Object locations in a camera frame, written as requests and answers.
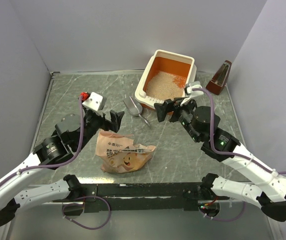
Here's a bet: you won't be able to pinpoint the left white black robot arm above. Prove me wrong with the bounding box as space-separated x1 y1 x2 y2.
0 107 124 227

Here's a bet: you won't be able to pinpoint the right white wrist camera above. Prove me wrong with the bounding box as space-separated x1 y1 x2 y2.
181 81 204 106

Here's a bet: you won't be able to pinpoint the aluminium rail frame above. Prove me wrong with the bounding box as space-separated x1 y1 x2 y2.
6 194 238 208

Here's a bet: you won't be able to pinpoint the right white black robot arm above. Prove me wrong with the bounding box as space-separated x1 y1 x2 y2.
154 98 286 222

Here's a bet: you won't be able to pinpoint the peach cat litter bag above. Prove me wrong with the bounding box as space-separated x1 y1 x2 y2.
95 130 156 174

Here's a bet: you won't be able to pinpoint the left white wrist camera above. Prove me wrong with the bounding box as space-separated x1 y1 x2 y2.
80 92 106 112

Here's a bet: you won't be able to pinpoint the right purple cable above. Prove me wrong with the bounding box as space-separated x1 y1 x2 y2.
192 87 286 222

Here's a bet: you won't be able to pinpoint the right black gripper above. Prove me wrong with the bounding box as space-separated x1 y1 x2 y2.
154 95 202 143

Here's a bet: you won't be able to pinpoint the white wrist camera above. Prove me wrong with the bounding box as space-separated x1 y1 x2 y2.
80 92 106 112
181 81 204 106

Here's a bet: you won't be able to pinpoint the beige litter granules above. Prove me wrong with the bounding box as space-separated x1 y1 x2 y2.
146 71 186 100

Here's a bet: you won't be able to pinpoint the metal litter scoop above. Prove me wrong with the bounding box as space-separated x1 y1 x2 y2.
123 96 150 127

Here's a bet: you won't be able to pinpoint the brown wooden metronome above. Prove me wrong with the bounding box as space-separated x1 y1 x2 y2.
206 60 232 95

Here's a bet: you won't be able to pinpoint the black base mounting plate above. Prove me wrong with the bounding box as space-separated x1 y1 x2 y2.
51 182 231 214

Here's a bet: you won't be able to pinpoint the white orange litter box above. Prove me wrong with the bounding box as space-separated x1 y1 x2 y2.
134 49 197 109

